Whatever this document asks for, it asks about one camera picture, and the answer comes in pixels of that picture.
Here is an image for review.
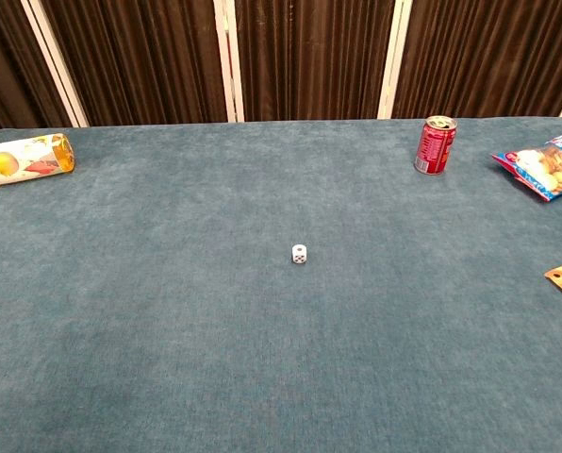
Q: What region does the brown pleated folding screen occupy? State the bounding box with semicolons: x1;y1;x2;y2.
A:
0;0;562;136

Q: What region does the red soda can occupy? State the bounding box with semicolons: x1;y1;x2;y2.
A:
413;114;458;176

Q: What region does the blue-green tablecloth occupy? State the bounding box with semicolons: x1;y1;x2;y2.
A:
0;115;562;453

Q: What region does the blue snack bag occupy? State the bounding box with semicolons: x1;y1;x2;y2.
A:
491;130;562;203

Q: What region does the yellow juice bottle fruit label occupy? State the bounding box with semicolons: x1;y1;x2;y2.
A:
0;132;76;188

